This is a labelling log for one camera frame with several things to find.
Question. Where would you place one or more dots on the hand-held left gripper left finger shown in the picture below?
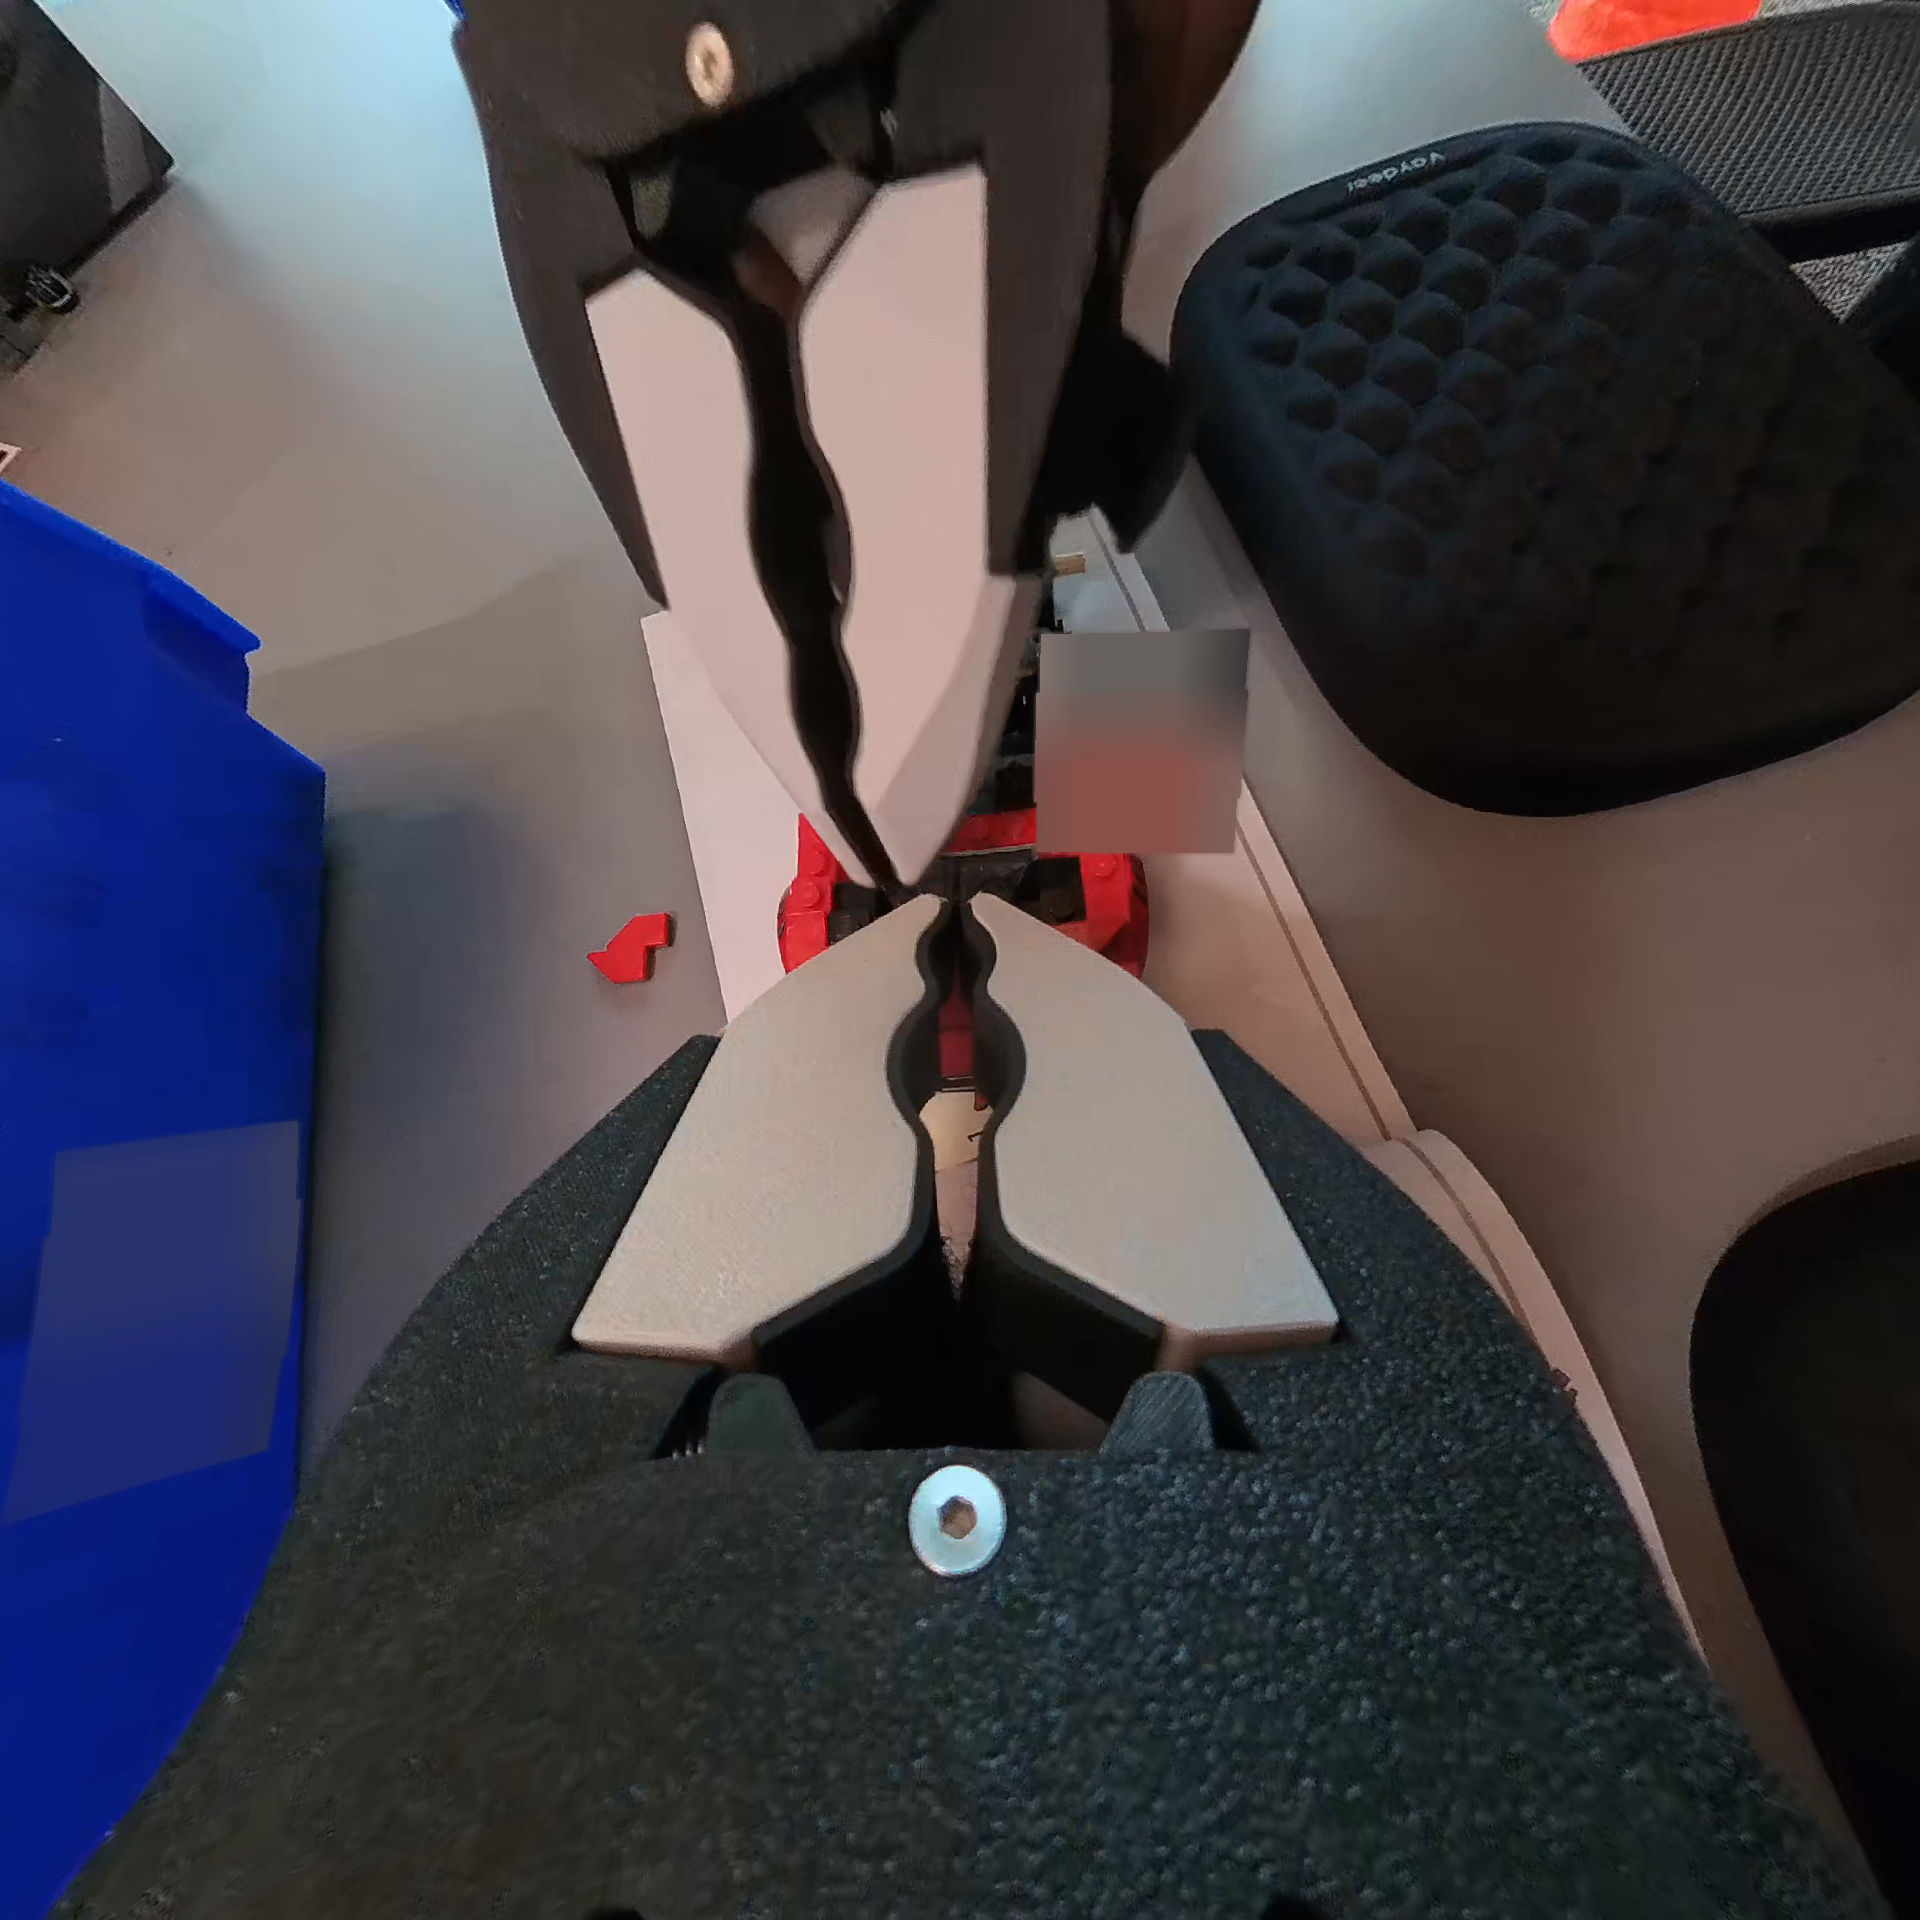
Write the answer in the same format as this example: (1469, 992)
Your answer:
(751, 1200)

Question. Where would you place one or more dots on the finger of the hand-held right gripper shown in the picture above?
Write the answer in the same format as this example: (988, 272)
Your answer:
(675, 452)
(915, 452)

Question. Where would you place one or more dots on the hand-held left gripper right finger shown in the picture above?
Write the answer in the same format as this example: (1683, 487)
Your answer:
(1170, 1200)

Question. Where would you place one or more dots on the red lego car body section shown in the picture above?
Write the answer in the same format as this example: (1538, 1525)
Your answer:
(809, 902)

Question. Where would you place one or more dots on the blue plastic bin with divider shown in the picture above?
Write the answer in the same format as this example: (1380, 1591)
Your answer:
(148, 902)

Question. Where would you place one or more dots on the angled red lego piece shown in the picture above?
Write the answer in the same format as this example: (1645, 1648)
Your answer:
(629, 953)

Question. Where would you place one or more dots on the person's right hand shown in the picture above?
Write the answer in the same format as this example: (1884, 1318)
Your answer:
(1170, 60)

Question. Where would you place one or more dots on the white instruction booklet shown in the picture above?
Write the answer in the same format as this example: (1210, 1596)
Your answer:
(721, 839)

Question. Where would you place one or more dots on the orange traffic cone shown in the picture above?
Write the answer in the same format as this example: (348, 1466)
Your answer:
(1635, 23)

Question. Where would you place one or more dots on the black mesh chair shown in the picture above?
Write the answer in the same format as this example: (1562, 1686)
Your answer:
(1770, 89)

